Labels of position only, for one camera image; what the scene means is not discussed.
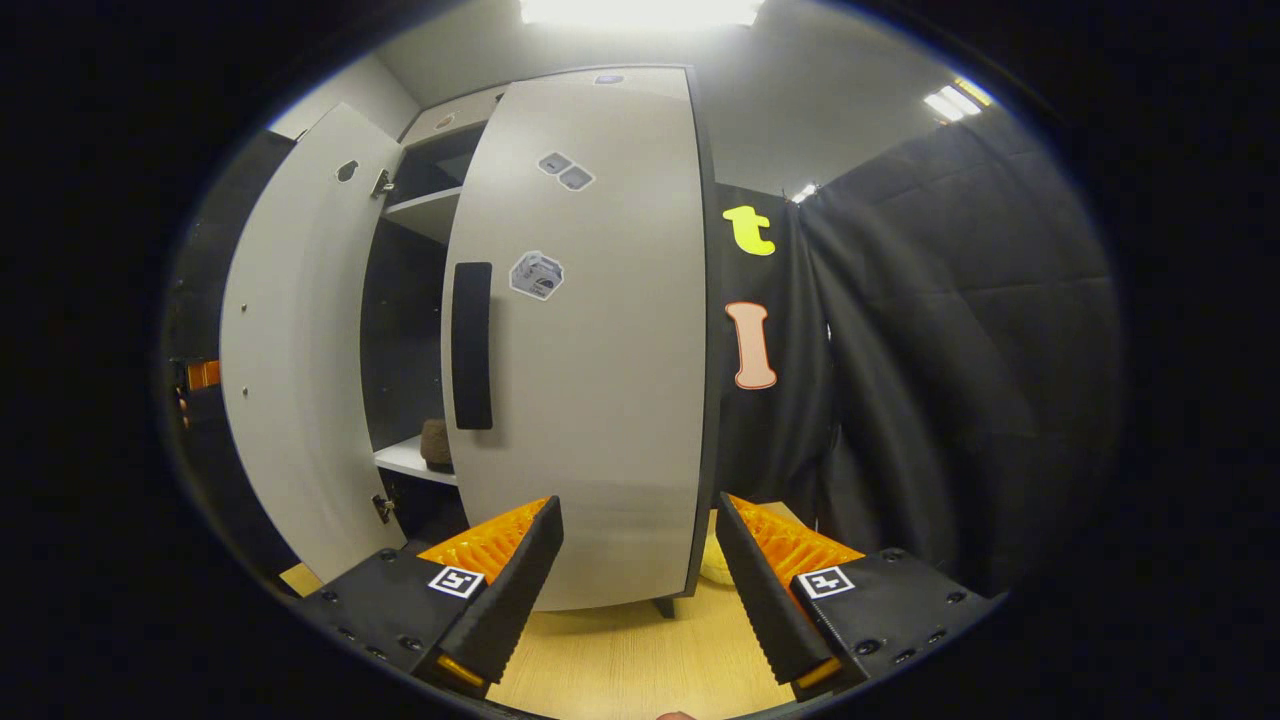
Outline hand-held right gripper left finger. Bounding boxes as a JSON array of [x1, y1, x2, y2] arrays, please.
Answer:
[[297, 494, 564, 701]]

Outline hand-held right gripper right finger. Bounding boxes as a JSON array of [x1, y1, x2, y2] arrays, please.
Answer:
[[715, 490, 1001, 703]]

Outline grey cabinet door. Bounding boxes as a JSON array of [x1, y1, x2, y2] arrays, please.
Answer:
[[218, 102, 409, 583], [440, 65, 723, 613]]

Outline brown fuzzy shoe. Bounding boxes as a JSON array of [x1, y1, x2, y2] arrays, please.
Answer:
[[419, 418, 456, 473]]

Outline grey shoe cabinet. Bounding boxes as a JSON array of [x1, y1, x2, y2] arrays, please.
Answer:
[[360, 65, 726, 621]]

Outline pale yellow object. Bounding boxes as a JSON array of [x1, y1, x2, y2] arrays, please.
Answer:
[[698, 535, 741, 589]]

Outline black backdrop cloth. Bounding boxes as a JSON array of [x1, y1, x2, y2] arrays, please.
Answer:
[[160, 105, 1121, 601]]

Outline large ceiling light panel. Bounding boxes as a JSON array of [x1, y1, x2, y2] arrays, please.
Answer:
[[518, 0, 766, 29]]

